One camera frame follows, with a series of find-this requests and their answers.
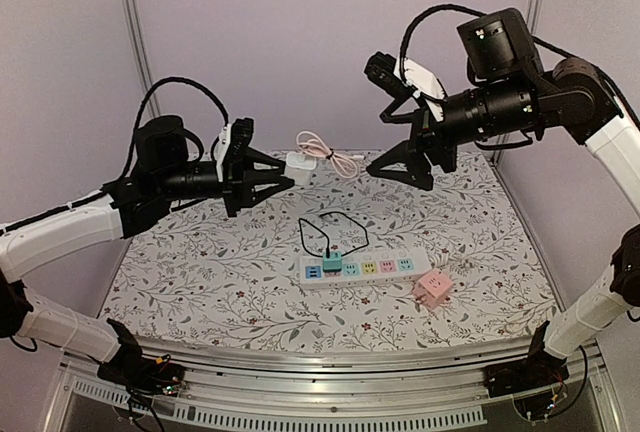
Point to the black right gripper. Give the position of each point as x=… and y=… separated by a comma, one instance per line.
x=430, y=139

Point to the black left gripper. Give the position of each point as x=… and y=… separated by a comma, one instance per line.
x=236, y=186

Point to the white USB charger block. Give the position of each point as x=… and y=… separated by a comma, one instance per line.
x=299, y=167

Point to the teal cube charger plug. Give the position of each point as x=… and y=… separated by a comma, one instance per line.
x=332, y=262

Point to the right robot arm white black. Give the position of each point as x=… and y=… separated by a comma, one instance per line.
x=512, y=92

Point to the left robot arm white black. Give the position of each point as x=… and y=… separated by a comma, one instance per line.
x=164, y=179

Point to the floral patterned table mat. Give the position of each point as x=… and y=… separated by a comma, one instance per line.
x=202, y=277

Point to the white colourful power strip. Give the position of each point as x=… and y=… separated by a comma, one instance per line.
x=377, y=267

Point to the pink cube socket adapter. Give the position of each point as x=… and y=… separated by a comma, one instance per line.
x=432, y=289

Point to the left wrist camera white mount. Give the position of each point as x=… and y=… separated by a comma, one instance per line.
x=230, y=146

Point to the right aluminium frame post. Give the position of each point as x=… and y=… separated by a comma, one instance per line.
x=524, y=45

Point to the aluminium frame post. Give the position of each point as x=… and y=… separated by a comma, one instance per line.
x=135, y=32
x=524, y=45

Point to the aluminium front rail base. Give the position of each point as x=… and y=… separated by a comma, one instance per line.
x=437, y=389

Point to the left aluminium frame post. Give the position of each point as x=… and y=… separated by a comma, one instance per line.
x=135, y=32

